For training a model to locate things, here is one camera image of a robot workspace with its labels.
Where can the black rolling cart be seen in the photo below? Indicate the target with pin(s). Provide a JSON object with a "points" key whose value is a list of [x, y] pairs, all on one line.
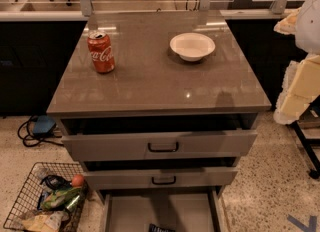
{"points": [[307, 129]]}

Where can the grey drawer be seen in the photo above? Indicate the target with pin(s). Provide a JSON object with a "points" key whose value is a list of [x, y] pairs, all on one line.
{"points": [[160, 178], [169, 145], [193, 210]]}

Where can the bottom grey drawer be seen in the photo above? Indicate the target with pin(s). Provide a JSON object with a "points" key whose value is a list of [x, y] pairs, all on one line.
{"points": [[193, 210]]}

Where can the red coca-cola can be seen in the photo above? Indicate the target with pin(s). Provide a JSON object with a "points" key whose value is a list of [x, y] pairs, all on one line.
{"points": [[99, 45]]}

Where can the blue foot pedal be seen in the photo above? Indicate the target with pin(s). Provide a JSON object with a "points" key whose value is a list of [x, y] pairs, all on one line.
{"points": [[43, 126]]}

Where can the white bowl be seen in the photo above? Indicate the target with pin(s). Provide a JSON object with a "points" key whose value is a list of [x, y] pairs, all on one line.
{"points": [[192, 47]]}

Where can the green snack bag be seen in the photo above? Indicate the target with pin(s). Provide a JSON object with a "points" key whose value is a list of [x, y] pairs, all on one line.
{"points": [[59, 197]]}

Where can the yellow snack bag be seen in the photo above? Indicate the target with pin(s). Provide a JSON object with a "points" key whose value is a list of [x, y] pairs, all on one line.
{"points": [[44, 222]]}

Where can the grey drawer cabinet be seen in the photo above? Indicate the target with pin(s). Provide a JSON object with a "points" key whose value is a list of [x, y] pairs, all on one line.
{"points": [[153, 90]]}

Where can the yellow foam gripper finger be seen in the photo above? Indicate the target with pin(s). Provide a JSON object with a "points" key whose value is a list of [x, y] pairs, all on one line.
{"points": [[287, 26], [300, 87]]}

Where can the middle grey drawer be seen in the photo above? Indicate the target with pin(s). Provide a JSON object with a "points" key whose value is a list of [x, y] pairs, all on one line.
{"points": [[160, 178]]}

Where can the top grey drawer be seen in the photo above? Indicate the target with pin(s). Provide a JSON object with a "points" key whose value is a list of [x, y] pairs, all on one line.
{"points": [[169, 145]]}

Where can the black wire basket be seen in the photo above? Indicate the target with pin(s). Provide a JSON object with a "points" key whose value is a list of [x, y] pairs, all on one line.
{"points": [[29, 196]]}

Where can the orange ball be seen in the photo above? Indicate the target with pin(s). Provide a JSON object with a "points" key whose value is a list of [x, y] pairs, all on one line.
{"points": [[77, 180]]}

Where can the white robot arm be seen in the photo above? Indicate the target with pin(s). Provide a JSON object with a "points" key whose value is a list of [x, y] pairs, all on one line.
{"points": [[307, 36]]}

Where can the dark blue rxbar wrapper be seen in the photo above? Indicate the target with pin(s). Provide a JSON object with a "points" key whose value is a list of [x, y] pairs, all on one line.
{"points": [[155, 228]]}

